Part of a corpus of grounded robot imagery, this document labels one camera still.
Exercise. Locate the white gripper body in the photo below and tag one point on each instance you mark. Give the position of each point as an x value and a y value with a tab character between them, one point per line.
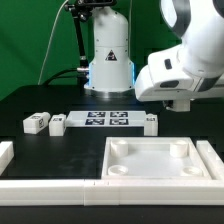
177	100

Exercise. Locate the white square tabletop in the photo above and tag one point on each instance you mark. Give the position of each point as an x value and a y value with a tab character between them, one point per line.
152	158

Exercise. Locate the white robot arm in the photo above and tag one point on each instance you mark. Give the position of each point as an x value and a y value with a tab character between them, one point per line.
191	70

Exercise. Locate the white marker sheet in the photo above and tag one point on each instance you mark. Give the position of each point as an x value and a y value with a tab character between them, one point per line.
105	119

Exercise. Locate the white U-shaped fence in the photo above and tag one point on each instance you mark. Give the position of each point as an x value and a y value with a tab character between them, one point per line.
121	191

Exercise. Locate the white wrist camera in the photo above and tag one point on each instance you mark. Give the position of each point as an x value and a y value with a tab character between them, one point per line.
166	72

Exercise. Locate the black camera stand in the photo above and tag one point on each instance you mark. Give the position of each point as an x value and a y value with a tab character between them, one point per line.
81	11

